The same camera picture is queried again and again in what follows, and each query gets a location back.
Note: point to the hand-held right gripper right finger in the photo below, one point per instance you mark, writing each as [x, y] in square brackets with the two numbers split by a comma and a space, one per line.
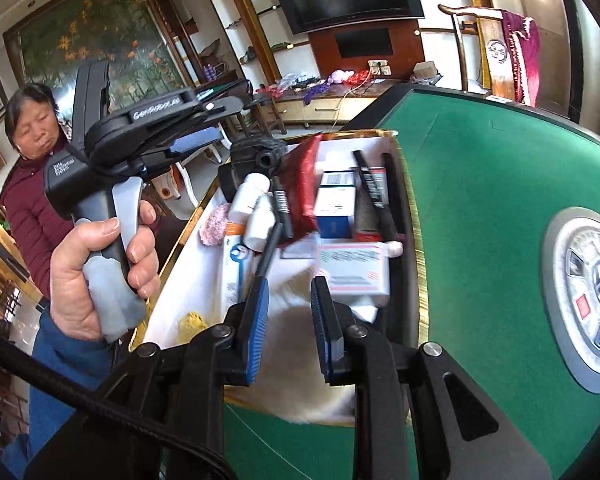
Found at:
[322, 330]

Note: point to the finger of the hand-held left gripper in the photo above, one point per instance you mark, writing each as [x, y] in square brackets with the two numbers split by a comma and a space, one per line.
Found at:
[215, 110]
[190, 142]

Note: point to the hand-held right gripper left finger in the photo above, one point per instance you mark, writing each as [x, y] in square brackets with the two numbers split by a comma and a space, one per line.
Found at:
[259, 330]

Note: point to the white fluffy ball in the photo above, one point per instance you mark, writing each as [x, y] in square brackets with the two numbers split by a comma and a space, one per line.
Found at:
[295, 360]

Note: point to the long white blue cream box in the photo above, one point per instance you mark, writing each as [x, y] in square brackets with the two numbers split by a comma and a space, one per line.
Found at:
[237, 275]

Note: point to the white printed pill bottle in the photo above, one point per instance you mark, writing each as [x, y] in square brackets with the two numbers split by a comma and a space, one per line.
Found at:
[247, 200]

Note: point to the pink fluffy ball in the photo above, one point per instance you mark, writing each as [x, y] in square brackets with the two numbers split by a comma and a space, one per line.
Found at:
[215, 225]

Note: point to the white gold-rimmed box tray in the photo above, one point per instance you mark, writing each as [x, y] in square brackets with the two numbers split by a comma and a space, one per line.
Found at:
[180, 280]

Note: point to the white blue medicine box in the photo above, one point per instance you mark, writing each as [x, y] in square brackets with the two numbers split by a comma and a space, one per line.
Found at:
[335, 200]

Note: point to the person's left hand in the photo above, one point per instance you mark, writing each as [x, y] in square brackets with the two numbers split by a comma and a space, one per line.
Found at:
[70, 285]

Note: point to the wooden stool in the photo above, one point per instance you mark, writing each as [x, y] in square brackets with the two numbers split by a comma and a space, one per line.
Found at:
[262, 107]

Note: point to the large pale medicine box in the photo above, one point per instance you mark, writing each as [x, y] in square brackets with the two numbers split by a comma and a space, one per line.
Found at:
[350, 272]

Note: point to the yellow packaged sponge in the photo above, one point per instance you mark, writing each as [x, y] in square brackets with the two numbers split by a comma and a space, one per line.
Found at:
[191, 329]

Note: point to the black slim pen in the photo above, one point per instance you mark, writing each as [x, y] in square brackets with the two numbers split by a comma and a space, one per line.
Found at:
[269, 252]

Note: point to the clear plastic bag pile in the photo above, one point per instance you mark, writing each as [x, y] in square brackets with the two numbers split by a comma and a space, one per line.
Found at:
[290, 82]

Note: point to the clear plastic sleeve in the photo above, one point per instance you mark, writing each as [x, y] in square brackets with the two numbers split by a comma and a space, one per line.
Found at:
[297, 249]

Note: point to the plain white bottle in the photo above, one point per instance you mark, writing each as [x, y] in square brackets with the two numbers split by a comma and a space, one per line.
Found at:
[260, 225]

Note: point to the low wooden TV cabinet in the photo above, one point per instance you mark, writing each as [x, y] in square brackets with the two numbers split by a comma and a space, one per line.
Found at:
[325, 107]

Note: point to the red foil packet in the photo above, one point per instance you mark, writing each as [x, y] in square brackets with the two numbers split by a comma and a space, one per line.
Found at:
[300, 180]

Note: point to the small black pen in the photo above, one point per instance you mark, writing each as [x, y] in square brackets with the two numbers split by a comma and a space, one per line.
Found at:
[281, 207]

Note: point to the person's own body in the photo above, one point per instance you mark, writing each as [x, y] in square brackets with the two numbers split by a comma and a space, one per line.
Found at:
[35, 200]

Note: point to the black marker pen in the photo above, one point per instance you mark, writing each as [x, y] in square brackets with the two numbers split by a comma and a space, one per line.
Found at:
[375, 195]

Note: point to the red ribbon bundle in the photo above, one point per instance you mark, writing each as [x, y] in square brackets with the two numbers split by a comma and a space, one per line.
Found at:
[361, 78]

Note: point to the small cardboard box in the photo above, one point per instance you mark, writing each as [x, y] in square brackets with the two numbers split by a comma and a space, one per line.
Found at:
[425, 70]

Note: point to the round grey table dial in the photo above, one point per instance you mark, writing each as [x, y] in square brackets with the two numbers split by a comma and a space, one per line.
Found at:
[560, 285]

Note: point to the wooden armchair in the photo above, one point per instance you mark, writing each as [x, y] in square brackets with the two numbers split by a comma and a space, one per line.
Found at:
[495, 50]

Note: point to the maroon fringed cloth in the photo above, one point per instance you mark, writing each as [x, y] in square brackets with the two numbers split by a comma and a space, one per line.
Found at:
[522, 55]

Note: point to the white tower air conditioner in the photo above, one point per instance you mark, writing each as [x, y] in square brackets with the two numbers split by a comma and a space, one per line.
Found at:
[567, 35]

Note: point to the floral wall painting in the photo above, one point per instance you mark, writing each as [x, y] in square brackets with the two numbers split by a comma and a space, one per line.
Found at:
[130, 25]

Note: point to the gold-framed wall shelf unit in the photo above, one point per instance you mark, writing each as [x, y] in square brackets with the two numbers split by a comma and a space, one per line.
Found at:
[240, 10]

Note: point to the black wall panel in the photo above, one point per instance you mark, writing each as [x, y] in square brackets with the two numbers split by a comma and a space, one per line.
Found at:
[362, 43]

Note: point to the white wall sockets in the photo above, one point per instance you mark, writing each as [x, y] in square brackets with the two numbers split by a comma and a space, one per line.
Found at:
[379, 67]

